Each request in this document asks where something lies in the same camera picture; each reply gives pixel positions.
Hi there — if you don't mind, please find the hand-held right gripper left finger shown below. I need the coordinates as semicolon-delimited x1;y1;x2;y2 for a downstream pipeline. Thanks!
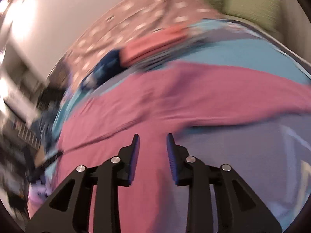
25;133;141;233

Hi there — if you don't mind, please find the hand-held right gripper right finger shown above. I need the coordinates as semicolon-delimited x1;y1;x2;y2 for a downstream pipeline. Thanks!
166;133;282;233

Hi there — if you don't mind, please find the pink garment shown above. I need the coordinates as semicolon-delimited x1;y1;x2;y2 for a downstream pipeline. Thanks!
28;62;311;233

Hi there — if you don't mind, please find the navy star print cloth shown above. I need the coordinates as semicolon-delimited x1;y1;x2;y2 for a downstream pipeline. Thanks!
81;50;127;90

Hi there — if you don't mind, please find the grey patterned folded cloth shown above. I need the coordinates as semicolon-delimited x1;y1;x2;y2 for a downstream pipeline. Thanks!
131;36;207;72

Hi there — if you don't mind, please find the coral folded cloth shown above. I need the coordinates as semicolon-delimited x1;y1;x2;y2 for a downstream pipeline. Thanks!
120;25;189;67

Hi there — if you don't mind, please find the blue geometric patterned blanket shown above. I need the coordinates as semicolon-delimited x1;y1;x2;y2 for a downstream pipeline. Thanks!
28;18;311;233

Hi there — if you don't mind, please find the pink polka dot blanket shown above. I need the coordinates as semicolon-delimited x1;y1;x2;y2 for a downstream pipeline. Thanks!
66;0;219;90

